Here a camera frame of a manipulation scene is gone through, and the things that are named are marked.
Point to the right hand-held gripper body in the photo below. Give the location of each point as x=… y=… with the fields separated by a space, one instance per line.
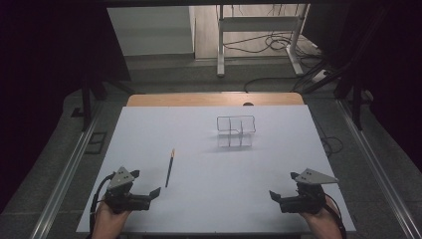
x=307 y=200

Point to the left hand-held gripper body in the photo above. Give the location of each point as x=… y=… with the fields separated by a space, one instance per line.
x=123 y=179

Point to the dark pencil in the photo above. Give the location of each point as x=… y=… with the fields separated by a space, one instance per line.
x=169 y=169

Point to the clear pen holder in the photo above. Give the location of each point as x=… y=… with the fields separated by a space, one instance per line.
x=236 y=131

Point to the person's right hand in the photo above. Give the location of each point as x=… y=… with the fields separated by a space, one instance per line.
x=325 y=225

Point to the person's left hand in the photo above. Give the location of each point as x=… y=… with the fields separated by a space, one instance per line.
x=106 y=224

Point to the white table mat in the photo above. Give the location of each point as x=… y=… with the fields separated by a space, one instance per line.
x=199 y=199

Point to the black floor plate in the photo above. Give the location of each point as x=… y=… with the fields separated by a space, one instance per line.
x=95 y=142

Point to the dark table grommet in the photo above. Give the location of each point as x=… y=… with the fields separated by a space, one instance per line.
x=248 y=104

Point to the black metal stand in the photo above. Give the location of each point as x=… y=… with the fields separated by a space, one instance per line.
x=87 y=99
x=357 y=103

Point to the white power strip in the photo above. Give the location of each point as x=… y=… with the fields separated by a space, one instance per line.
x=320 y=76

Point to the dark curtain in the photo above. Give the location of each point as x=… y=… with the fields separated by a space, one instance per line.
x=40 y=83
x=398 y=66

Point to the metal floor rail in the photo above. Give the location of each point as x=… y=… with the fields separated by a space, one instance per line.
x=375 y=166
x=63 y=186

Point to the white desk frame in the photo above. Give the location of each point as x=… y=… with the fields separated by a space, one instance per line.
x=258 y=24

